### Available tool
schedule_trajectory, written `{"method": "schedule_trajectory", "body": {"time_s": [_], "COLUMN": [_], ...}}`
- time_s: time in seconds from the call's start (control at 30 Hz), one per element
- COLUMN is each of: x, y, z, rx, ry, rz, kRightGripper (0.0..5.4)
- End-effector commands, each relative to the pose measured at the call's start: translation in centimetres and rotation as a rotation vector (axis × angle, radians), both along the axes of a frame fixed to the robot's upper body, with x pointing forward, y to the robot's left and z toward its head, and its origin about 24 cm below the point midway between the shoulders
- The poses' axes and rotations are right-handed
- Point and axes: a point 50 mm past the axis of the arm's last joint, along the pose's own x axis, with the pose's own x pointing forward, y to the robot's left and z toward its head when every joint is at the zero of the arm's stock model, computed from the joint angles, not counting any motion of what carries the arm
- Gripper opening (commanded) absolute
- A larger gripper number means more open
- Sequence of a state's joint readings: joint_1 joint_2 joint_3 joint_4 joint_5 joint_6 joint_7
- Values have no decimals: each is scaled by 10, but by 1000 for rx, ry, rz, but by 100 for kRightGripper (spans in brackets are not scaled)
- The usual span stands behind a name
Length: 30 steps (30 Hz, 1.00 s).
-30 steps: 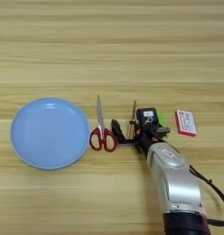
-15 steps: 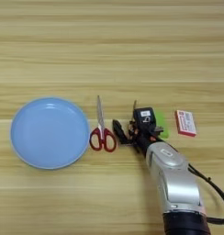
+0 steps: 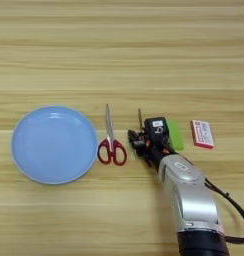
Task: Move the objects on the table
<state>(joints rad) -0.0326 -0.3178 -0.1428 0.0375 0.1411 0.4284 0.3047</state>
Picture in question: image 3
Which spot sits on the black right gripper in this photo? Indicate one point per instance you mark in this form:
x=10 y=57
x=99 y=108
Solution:
x=152 y=150

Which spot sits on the red white card box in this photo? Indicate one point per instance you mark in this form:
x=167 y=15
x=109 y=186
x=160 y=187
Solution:
x=203 y=134

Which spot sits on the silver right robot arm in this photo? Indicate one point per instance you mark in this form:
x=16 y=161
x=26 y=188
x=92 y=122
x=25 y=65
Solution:
x=190 y=200

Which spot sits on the green rectangular block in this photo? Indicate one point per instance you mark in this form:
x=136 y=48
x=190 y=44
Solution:
x=176 y=136

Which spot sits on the round blue plate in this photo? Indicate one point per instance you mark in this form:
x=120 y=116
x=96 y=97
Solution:
x=54 y=145

